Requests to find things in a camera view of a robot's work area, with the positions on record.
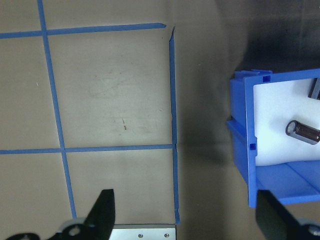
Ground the dark cylindrical battery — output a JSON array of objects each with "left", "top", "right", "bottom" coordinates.
[{"left": 285, "top": 119, "right": 320, "bottom": 146}]

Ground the blue bin with cylindrical batteries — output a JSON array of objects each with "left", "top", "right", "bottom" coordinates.
[{"left": 225, "top": 67, "right": 320, "bottom": 209}]

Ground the white foam pad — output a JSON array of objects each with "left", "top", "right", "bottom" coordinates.
[{"left": 252, "top": 77, "right": 320, "bottom": 167}]

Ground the grey black rectangular component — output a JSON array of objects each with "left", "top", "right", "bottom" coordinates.
[{"left": 307, "top": 77, "right": 320, "bottom": 100}]

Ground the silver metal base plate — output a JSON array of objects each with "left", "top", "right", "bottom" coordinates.
[{"left": 109, "top": 223, "right": 178, "bottom": 240}]

